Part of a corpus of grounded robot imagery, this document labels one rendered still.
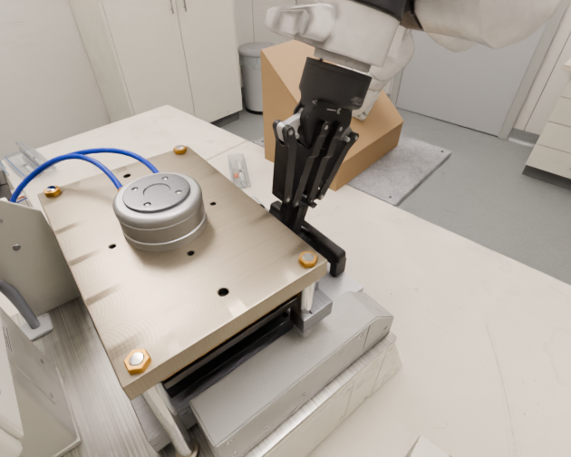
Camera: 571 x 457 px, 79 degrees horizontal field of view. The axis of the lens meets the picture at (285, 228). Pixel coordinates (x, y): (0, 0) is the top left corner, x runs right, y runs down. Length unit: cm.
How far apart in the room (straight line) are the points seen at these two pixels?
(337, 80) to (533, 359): 61
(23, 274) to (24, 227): 7
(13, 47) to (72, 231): 248
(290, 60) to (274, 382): 89
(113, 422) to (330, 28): 46
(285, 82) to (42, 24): 208
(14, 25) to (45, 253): 238
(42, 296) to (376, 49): 50
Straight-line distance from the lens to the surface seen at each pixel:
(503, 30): 40
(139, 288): 31
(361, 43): 38
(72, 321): 56
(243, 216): 35
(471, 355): 74
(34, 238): 51
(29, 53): 286
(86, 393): 49
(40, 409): 40
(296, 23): 39
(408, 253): 87
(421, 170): 119
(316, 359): 38
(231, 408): 36
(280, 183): 42
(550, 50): 330
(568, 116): 277
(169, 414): 33
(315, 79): 39
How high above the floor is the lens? 133
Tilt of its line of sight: 41 degrees down
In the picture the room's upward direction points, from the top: straight up
